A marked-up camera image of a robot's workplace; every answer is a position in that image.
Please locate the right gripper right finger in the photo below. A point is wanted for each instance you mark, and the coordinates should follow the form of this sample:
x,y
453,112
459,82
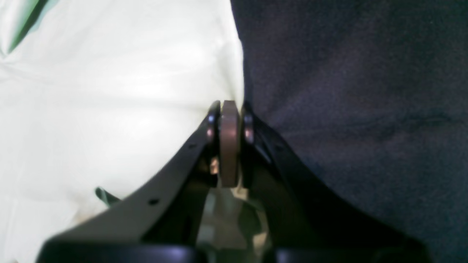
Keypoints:
x,y
307,221

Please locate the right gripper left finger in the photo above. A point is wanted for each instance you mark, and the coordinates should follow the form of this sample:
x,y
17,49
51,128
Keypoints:
x,y
160,221

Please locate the light green T-shirt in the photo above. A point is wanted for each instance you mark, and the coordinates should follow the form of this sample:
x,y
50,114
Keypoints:
x,y
100,94

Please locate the black table cloth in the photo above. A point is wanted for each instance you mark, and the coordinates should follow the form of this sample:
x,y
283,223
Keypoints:
x,y
372,95

